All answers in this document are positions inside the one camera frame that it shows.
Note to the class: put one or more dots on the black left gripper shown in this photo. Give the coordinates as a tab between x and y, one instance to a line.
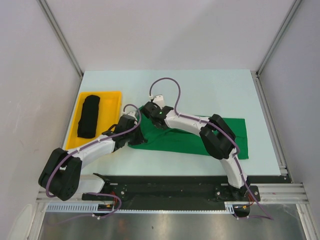
139	139

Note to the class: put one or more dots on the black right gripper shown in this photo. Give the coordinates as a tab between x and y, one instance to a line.
162	107

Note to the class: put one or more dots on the green t-shirt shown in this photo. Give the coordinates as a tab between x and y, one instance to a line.
178	141

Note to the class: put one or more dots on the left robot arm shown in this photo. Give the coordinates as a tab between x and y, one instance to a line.
62	175

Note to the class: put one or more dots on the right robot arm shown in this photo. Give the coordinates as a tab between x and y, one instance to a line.
217	137

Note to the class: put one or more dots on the yellow plastic tray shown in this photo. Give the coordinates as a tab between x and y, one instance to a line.
109	114

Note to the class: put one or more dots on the rolled black t-shirt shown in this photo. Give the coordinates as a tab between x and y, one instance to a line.
87	124

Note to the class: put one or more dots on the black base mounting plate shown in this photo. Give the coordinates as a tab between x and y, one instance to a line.
157	179

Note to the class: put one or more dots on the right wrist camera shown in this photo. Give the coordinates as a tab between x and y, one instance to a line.
159	100

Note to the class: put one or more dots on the left aluminium corner post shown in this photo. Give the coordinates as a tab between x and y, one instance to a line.
51	19

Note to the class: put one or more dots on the aluminium corner post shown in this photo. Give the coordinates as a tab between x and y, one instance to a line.
51	19
296	4

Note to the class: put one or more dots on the white slotted cable duct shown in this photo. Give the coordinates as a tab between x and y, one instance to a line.
101	208

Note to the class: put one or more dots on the right aluminium corner post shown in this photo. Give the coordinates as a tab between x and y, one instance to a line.
296	4

